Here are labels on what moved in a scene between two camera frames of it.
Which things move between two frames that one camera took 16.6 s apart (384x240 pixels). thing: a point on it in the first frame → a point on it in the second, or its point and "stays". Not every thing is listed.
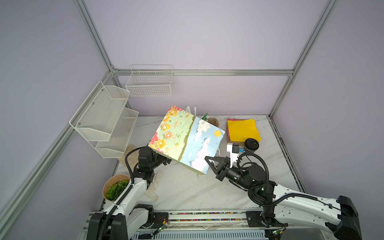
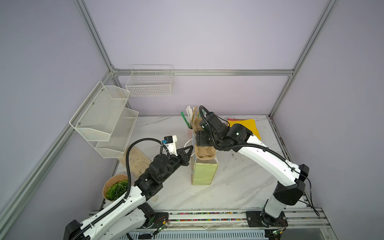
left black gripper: (167, 160) → (183, 157)
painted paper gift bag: (187, 139) → (202, 171)
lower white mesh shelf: (115, 147) stays
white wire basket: (150, 80) stays
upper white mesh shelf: (96, 117) stays
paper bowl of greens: (114, 186) stays
